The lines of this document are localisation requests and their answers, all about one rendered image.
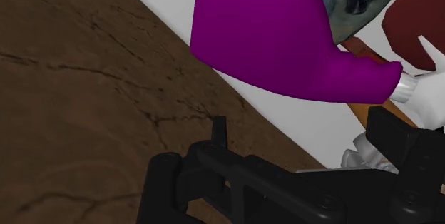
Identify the orange red wooden stick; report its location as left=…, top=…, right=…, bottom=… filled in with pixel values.
left=339, top=36, right=419, bottom=129

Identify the purple bottle with white top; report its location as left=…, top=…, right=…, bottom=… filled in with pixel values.
left=189, top=0, right=445, bottom=132

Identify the dark red angular object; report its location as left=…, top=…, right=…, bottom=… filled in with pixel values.
left=381, top=0, right=445, bottom=72

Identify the silver white crumpled object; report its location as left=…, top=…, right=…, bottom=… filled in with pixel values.
left=339, top=131, right=401, bottom=175

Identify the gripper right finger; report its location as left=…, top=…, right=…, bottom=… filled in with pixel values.
left=364, top=106, right=445, bottom=224

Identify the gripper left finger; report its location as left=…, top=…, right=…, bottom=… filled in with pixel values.
left=136, top=115, right=349, bottom=224

